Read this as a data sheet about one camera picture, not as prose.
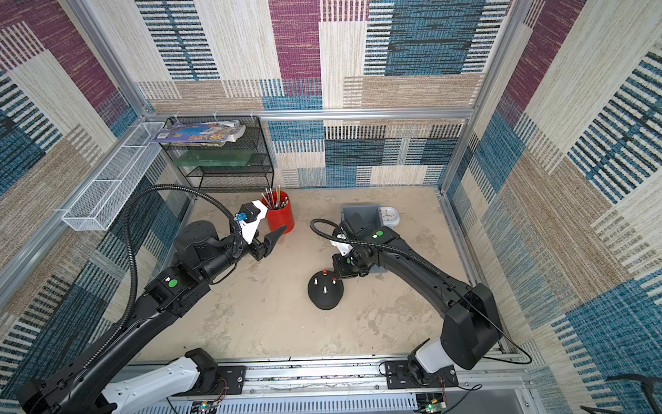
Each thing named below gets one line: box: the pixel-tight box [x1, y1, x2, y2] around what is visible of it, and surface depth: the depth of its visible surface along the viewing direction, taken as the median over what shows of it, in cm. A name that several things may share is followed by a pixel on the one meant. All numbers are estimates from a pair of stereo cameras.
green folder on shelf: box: [173, 149, 257, 168], surface depth 101 cm
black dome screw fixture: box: [307, 269, 344, 310], surface depth 84 cm
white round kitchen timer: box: [379, 205, 400, 229], surface depth 110 cm
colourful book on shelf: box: [151, 119, 246, 146], surface depth 83 cm
